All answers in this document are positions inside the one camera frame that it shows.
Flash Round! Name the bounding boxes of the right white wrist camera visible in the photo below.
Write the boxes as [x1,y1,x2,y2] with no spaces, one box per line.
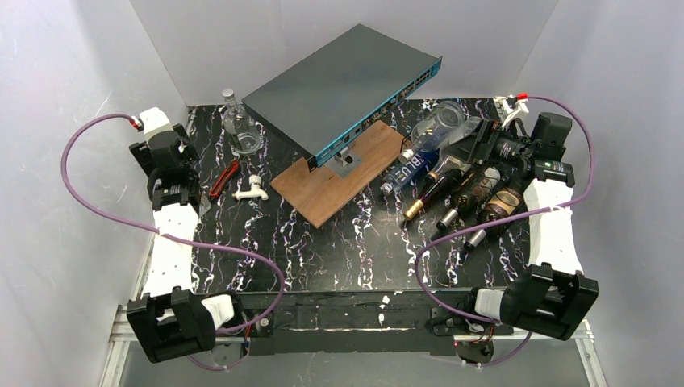
[493,93,529,128]

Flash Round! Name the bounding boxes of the silver capped dark wine bottle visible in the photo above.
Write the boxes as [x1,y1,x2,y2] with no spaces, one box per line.
[436,167,501,231]

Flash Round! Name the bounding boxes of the teal network switch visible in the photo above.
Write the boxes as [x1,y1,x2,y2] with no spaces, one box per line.
[242,24,442,170]

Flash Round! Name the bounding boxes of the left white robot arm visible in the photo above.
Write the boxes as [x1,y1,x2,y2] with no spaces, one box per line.
[126,124,237,364]

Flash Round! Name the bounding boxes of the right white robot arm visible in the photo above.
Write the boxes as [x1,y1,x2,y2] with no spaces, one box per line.
[465,112,599,340]

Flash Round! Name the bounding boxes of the aluminium frame rail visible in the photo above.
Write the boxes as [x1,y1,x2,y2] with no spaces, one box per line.
[98,233,156,386]

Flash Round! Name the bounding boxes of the purple cable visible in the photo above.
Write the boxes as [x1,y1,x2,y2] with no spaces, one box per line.
[60,113,286,372]
[414,94,596,368]

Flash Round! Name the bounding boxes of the clear silver capped bottle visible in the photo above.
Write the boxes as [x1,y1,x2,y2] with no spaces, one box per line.
[398,101,466,164]

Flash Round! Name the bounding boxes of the clear bottle black gold label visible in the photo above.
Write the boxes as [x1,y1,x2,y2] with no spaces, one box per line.
[423,117,482,185]

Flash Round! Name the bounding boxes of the dark bottle brown label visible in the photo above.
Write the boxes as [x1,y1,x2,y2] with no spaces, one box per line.
[464,182,523,252]

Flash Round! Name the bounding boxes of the red utility knife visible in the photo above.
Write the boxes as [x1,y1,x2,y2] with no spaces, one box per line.
[208,159,240,201]

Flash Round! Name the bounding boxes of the metal switch stand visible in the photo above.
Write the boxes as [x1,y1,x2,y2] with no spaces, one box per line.
[325,147,362,178]

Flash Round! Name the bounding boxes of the clear round glass bottle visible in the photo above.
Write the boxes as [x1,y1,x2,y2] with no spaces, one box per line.
[222,89,263,156]

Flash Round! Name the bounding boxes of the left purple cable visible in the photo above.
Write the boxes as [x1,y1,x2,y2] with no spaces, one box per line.
[60,113,286,372]

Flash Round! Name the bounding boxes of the wooden board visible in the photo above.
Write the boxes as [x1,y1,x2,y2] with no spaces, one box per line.
[270,121,404,228]

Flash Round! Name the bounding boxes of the white plastic faucet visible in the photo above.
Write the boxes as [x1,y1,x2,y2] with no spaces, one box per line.
[231,175,269,201]

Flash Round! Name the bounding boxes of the blue square bottle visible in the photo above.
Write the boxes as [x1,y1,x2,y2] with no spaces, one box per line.
[380,151,438,196]

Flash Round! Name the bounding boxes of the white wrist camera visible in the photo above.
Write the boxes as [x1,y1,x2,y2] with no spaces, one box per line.
[493,93,529,128]
[138,107,173,141]

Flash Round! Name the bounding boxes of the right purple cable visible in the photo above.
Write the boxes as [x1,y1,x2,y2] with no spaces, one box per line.
[414,94,596,368]

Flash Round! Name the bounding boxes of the gold capped wine bottle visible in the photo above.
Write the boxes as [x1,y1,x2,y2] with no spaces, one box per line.
[403,169,463,221]

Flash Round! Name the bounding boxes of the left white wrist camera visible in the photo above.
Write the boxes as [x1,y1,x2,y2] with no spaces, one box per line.
[138,107,173,141]

